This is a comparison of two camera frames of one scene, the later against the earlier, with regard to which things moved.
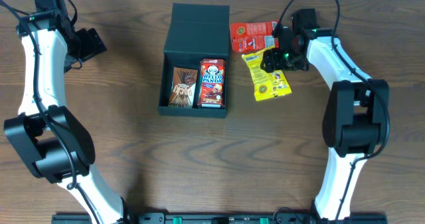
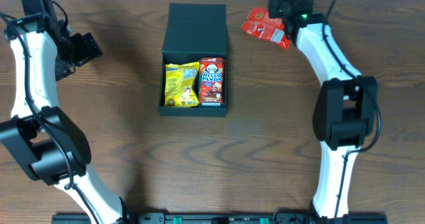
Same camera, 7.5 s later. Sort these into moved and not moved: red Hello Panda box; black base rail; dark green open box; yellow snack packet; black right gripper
Moved: yellow snack packet; black right gripper
Not moved: dark green open box; red Hello Panda box; black base rail
